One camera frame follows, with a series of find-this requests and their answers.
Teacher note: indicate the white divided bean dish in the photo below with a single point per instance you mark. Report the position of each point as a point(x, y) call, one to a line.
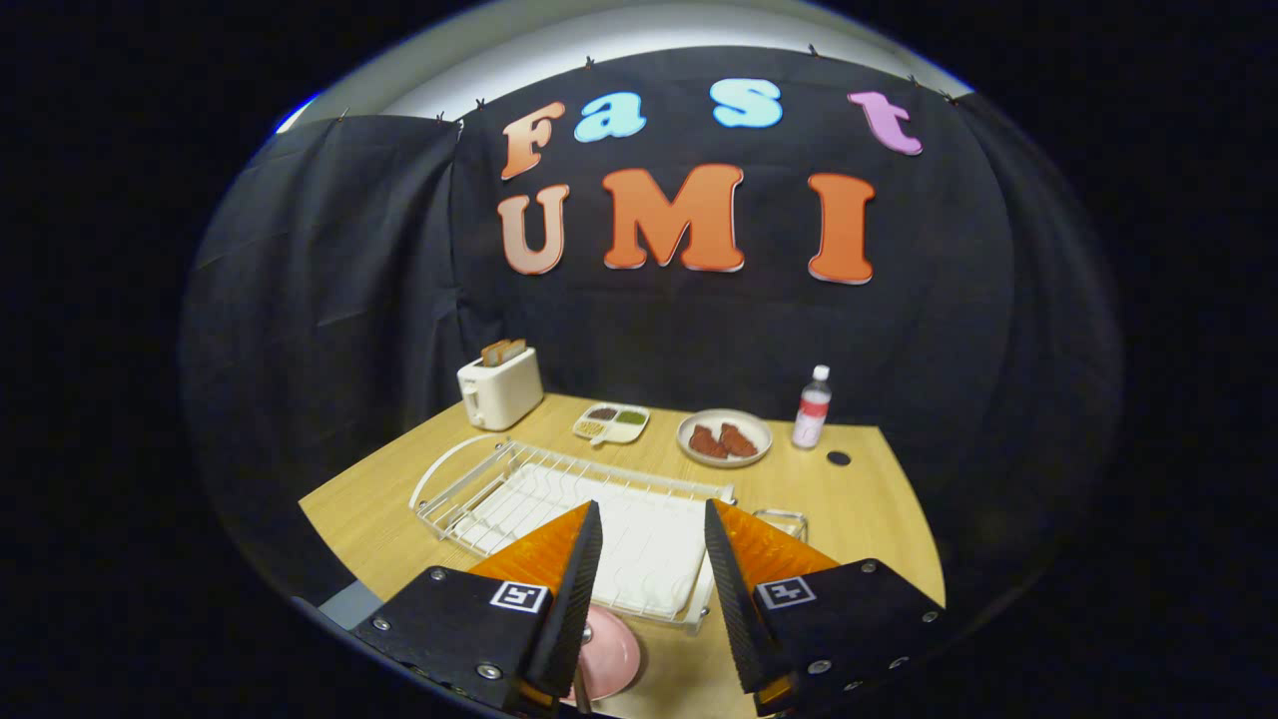
point(621, 431)

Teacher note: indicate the white toaster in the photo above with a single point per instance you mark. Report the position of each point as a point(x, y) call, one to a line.
point(504, 394)

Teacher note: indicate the black table grommet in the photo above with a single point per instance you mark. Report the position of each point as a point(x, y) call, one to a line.
point(839, 458)

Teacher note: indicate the toast slices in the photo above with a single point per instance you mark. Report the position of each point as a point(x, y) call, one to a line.
point(502, 352)

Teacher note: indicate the brown meat piece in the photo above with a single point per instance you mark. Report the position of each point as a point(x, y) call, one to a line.
point(707, 442)
point(740, 440)

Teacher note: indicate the white drip tray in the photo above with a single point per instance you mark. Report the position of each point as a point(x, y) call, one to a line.
point(649, 549)

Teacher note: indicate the beige round plate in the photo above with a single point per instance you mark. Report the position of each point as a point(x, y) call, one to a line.
point(764, 434)

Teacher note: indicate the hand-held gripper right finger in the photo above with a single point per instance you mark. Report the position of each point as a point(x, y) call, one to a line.
point(729, 599)

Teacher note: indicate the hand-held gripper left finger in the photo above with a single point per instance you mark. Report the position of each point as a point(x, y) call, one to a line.
point(579, 599)

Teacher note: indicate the ceiling light strip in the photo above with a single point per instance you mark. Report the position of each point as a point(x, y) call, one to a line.
point(293, 116)

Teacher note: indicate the clear plastic bottle red label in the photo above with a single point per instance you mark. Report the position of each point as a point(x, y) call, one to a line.
point(811, 414)

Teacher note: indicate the pink plate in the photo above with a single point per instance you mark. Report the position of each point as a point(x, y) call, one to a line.
point(611, 654)

